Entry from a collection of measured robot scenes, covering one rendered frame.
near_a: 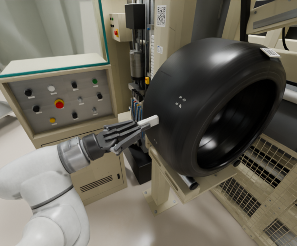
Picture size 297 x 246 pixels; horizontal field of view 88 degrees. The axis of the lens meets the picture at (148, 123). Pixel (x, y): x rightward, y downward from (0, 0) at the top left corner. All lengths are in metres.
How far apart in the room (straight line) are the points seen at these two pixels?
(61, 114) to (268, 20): 1.17
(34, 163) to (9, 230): 1.57
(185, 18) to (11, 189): 0.80
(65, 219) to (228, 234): 1.47
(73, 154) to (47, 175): 0.07
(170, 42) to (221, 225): 1.53
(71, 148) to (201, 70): 0.41
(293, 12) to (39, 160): 0.97
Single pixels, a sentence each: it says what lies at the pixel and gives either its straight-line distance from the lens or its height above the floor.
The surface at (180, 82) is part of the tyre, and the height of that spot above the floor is 1.35.
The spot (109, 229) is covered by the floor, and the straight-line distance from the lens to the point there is 1.65.
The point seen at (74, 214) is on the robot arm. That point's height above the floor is 1.12.
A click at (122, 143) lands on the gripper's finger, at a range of 0.44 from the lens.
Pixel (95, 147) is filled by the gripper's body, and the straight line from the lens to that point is 0.44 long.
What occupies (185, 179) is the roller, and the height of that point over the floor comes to 0.91.
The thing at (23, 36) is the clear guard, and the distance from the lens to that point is 0.98.
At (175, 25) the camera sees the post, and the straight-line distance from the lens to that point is 0.76.
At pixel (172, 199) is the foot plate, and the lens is 1.73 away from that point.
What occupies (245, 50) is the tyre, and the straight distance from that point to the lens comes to 0.54.
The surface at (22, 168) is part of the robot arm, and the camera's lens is 0.47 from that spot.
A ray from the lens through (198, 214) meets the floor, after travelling 1.73.
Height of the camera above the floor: 1.52
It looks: 36 degrees down
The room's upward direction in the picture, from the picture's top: straight up
